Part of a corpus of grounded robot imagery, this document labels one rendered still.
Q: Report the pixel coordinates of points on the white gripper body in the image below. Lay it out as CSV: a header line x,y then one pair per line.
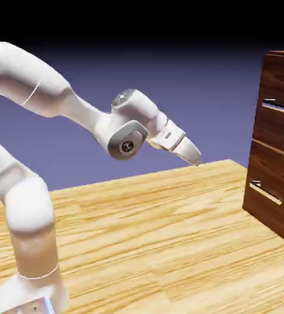
x,y
188,150

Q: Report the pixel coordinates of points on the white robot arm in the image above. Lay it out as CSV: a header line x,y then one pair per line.
x,y
46,93

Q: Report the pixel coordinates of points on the small dark wood drawer front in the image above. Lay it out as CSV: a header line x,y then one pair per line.
x,y
271,176

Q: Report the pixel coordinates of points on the dark wood cabinet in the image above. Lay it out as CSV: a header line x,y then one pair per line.
x,y
276,147

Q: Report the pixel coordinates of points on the large dark wood drawer front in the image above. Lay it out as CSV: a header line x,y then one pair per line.
x,y
279,81

